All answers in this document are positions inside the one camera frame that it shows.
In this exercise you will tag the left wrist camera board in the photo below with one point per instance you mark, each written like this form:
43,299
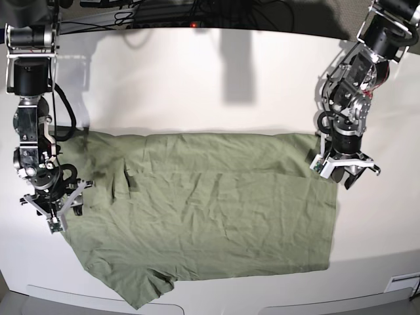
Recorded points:
317,163

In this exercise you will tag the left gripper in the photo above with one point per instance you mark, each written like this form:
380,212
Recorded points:
336,164

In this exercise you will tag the green T-shirt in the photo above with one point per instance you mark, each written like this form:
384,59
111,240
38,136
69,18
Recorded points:
188,207

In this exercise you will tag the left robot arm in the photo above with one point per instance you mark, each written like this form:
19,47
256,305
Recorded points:
386,34

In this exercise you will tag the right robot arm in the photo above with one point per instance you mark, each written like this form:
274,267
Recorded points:
44,117

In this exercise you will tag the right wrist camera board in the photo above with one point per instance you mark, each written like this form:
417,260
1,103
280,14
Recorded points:
55,226

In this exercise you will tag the black power strip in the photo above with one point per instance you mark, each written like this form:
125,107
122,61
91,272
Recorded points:
166,24

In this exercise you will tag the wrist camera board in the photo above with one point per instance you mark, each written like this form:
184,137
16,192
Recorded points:
55,226
317,163

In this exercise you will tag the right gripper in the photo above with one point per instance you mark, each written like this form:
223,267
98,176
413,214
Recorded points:
57,191

